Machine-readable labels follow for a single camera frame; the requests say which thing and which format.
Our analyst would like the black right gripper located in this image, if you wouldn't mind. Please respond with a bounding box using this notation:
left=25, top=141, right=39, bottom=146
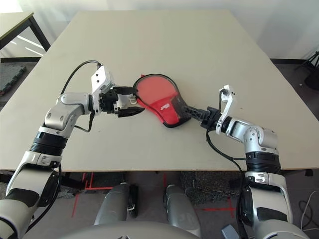
left=185, top=105, right=223, bottom=130

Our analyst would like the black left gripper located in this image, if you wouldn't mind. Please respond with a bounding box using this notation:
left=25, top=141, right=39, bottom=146
left=99, top=86, right=146, bottom=118

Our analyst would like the red black paddle case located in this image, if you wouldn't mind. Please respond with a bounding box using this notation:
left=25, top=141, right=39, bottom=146
left=133, top=73, right=194, bottom=129

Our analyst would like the dark carpet piece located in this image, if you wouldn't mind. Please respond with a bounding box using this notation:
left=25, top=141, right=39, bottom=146
left=180, top=171, right=246, bottom=205

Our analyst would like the silver right robot leg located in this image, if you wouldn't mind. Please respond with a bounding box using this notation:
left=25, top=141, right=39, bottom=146
left=163, top=184, right=201, bottom=237

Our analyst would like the silver robot leg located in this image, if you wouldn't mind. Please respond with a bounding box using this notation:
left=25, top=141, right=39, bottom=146
left=94, top=182, right=139, bottom=226
left=163, top=184, right=201, bottom=237

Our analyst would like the silver left robot leg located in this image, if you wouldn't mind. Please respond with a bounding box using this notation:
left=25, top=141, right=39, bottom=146
left=94, top=182, right=139, bottom=226

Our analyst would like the black round bag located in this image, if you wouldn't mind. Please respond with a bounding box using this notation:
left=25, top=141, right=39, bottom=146
left=305, top=71, right=319, bottom=90

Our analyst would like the dark foam floor mat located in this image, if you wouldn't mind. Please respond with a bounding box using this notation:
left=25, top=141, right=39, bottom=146
left=0, top=63, right=27, bottom=97

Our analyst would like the grey flat plastic piece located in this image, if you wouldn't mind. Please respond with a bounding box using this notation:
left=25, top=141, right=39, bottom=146
left=221, top=225, right=239, bottom=239

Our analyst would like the black tripod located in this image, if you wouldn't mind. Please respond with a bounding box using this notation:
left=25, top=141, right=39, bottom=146
left=295, top=51, right=319, bottom=72

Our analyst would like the grey robot torso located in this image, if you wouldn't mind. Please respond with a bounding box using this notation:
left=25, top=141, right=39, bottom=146
left=59, top=221, right=200, bottom=239

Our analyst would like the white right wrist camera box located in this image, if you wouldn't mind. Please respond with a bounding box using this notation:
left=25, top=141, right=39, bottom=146
left=215, top=84, right=237, bottom=135

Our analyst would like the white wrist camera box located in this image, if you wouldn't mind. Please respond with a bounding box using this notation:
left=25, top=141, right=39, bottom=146
left=90, top=65, right=115, bottom=117
left=215, top=84, right=237, bottom=135

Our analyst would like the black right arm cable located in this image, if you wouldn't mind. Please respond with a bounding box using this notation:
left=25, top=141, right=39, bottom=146
left=205, top=88, right=251, bottom=239

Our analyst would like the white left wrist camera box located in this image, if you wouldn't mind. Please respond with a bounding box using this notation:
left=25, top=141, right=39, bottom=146
left=90, top=65, right=115, bottom=117

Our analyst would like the short black left wrist cable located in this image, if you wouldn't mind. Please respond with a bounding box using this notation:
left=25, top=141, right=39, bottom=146
left=74, top=111, right=95, bottom=132

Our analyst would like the white floor cable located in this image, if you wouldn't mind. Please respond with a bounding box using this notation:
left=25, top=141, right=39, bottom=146
left=300, top=191, right=319, bottom=230

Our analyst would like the black main table frame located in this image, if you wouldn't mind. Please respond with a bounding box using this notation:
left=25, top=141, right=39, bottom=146
left=0, top=169, right=315, bottom=191

